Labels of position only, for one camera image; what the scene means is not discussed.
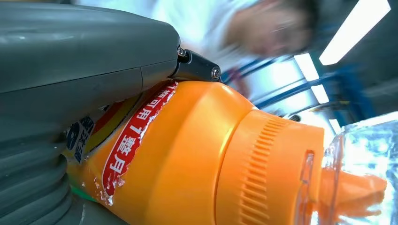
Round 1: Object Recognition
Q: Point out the person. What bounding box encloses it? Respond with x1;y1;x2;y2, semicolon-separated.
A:
77;0;321;97

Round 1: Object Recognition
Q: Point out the ceiling light panel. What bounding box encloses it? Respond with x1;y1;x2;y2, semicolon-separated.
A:
319;0;392;66
293;52;330;105

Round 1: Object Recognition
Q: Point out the blue metal rack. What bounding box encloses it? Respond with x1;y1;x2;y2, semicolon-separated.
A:
222;57;377;125

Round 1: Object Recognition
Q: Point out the green table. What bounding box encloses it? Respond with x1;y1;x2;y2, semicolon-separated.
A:
70;186;98;203

